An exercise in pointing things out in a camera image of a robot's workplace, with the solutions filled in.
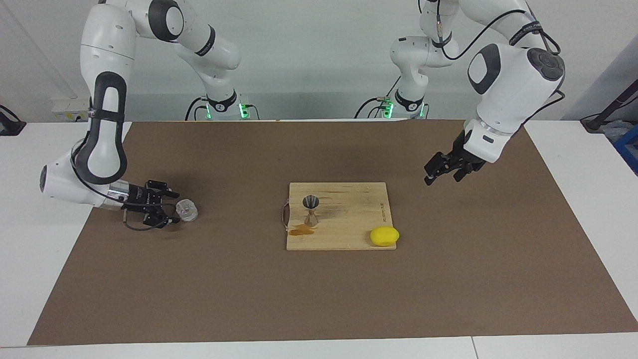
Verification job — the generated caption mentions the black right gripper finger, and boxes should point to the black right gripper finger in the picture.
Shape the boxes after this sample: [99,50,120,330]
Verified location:
[144,205,181,226]
[146,179,180,199]

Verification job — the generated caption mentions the clear glass cup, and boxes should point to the clear glass cup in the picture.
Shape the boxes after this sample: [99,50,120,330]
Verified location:
[175,198,198,222]

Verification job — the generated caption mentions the steel double jigger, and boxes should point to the steel double jigger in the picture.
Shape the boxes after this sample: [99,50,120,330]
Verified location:
[303,195,320,227]

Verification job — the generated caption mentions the yellow lemon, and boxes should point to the yellow lemon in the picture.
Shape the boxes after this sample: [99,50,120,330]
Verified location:
[369,226,400,247]

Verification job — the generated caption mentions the wooden cutting board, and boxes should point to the wooden cutting board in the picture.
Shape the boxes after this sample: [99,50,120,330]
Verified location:
[281,182,398,251]

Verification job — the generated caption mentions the black stand pole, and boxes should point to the black stand pole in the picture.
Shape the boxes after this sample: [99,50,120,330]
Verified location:
[581,80,638,133]

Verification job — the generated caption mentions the blue plastic box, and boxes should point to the blue plastic box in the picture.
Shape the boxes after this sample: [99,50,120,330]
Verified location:
[614,125,638,175]

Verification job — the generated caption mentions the brown table mat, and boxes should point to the brown table mat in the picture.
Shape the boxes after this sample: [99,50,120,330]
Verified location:
[27,120,638,346]

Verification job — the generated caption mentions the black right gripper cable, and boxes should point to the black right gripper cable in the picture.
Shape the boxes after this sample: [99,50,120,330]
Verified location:
[70,97,172,232]

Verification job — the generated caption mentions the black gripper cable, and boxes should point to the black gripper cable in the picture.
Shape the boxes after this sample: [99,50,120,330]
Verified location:
[70,97,172,232]
[436,0,566,125]

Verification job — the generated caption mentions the white wall socket box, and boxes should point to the white wall socket box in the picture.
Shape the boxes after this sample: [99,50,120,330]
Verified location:
[51,97,95,122]

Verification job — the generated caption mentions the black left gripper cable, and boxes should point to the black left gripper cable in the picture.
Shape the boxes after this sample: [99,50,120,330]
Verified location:
[436,0,566,125]

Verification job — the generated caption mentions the black clamp mount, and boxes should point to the black clamp mount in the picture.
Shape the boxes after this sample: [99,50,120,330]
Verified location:
[0,105,26,136]

